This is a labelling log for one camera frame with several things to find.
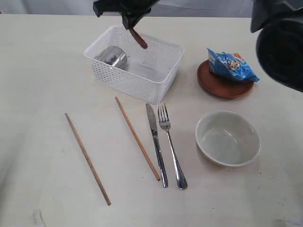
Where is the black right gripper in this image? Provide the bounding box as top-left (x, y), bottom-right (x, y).
top-left (93, 0), bottom-right (159, 30)

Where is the blue snack bag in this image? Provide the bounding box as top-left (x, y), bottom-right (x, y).
top-left (207, 48), bottom-right (260, 82)

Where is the wooden chopstick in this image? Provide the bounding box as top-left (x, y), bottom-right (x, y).
top-left (115, 96), bottom-right (160, 181)
top-left (64, 113), bottom-right (111, 206)

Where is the silver metal fork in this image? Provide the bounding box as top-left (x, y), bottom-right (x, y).
top-left (157, 103), bottom-right (187, 190)

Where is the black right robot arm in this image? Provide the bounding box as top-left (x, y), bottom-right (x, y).
top-left (93, 0), bottom-right (303, 91)

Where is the clear glass cup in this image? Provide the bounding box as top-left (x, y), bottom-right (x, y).
top-left (94, 45), bottom-right (127, 70)

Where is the white perforated plastic basket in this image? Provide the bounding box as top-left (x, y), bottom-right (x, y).
top-left (84, 26), bottom-right (184, 104)

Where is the silver metal table knife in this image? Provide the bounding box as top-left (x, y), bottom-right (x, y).
top-left (145, 103), bottom-right (169, 188)

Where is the brown wooden spoon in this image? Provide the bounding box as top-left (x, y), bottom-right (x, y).
top-left (129, 28), bottom-right (148, 49)

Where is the brown round plate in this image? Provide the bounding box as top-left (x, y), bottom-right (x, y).
top-left (197, 60), bottom-right (254, 99)

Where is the cream floral ceramic bowl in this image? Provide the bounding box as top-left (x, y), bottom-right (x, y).
top-left (195, 111), bottom-right (261, 167)

